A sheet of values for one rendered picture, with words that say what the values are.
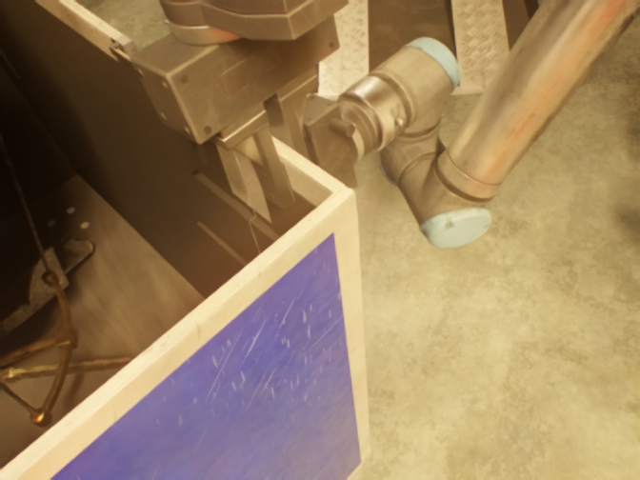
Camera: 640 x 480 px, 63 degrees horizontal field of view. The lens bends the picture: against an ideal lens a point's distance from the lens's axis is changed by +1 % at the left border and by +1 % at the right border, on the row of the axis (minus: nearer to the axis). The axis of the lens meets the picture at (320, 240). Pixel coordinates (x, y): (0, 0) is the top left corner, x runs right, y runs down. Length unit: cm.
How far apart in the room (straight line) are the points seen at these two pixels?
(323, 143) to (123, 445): 39
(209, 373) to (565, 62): 46
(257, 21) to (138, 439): 27
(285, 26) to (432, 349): 115
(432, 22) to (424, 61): 156
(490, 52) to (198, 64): 182
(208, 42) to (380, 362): 110
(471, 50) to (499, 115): 147
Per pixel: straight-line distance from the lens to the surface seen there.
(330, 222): 36
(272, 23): 28
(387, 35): 222
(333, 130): 63
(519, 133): 65
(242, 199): 54
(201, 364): 36
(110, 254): 145
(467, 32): 215
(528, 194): 168
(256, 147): 39
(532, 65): 62
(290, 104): 39
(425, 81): 71
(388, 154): 80
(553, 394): 137
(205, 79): 33
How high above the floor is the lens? 124
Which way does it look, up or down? 54 degrees down
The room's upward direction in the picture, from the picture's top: 9 degrees counter-clockwise
